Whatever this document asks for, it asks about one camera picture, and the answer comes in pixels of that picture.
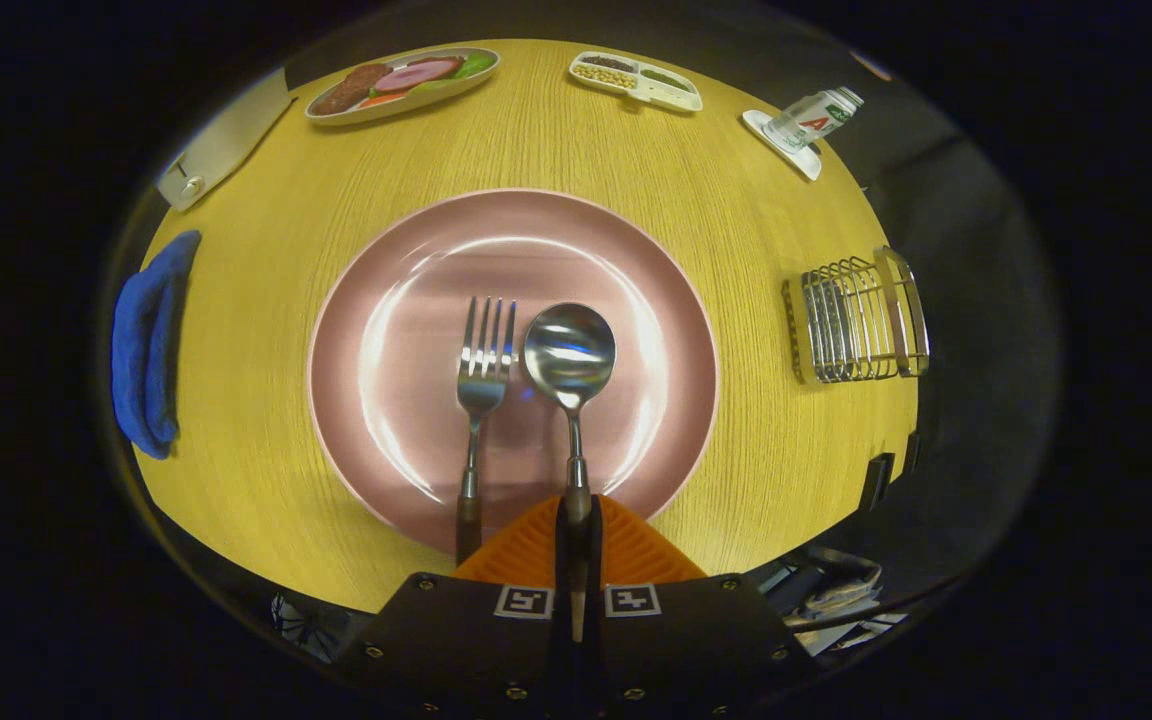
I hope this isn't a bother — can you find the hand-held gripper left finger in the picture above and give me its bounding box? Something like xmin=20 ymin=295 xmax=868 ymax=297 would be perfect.
xmin=336 ymin=495 xmax=579 ymax=716

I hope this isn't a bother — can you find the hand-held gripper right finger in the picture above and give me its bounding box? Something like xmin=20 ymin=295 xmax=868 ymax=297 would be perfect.
xmin=581 ymin=495 xmax=817 ymax=715

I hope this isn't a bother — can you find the wooden-handled metal fork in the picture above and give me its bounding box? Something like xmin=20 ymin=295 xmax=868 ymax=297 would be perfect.
xmin=454 ymin=296 xmax=519 ymax=566

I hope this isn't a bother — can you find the wooden-handled metal spoon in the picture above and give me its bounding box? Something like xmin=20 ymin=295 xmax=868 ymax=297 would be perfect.
xmin=522 ymin=302 xmax=618 ymax=641

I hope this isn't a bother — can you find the round pink plate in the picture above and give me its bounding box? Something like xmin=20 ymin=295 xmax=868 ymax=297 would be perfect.
xmin=307 ymin=188 xmax=720 ymax=556

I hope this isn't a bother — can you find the white square coaster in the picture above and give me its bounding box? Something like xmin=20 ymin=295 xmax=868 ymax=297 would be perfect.
xmin=742 ymin=109 xmax=824 ymax=182

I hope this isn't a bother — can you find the blue towel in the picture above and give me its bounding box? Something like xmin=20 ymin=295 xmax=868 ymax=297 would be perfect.
xmin=111 ymin=230 xmax=203 ymax=461

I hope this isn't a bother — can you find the white divided seasoning dish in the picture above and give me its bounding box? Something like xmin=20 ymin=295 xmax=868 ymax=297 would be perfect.
xmin=568 ymin=51 xmax=704 ymax=113

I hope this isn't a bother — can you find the oval grey food plate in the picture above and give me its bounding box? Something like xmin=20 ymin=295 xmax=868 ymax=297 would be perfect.
xmin=304 ymin=46 xmax=502 ymax=127

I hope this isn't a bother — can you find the white labelled bottle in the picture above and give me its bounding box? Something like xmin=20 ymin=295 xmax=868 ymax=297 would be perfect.
xmin=764 ymin=86 xmax=865 ymax=153

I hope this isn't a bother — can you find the green lettuce leaf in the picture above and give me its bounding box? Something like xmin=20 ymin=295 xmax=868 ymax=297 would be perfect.
xmin=411 ymin=50 xmax=497 ymax=96

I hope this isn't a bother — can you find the pink ham slice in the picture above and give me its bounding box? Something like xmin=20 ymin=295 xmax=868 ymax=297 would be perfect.
xmin=373 ymin=58 xmax=464 ymax=94

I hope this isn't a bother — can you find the brown meat patty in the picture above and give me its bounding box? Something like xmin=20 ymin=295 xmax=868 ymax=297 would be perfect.
xmin=314 ymin=63 xmax=394 ymax=116

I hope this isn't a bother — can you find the white toaster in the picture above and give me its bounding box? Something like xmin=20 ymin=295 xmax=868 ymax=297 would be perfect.
xmin=156 ymin=68 xmax=294 ymax=212

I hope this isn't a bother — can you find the metal wire cutlery rack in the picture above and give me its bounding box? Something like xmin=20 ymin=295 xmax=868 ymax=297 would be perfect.
xmin=782 ymin=246 xmax=931 ymax=386

